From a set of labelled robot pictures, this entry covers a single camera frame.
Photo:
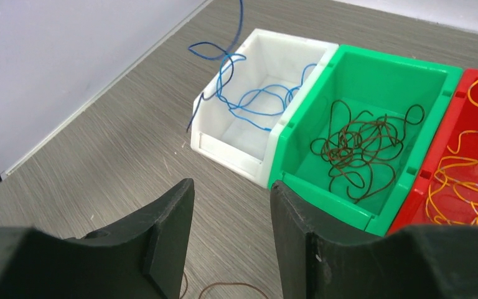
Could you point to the green plastic bin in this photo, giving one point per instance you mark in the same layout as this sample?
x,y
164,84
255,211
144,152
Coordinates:
x,y
358,139

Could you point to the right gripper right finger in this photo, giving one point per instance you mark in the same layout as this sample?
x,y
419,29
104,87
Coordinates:
x,y
320,256

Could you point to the red plastic bin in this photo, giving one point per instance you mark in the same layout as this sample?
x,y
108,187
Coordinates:
x,y
445,191

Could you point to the white plastic bin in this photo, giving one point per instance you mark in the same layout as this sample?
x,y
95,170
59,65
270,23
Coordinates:
x,y
239,116

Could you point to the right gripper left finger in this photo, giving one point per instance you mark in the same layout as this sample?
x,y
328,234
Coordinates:
x,y
142,255

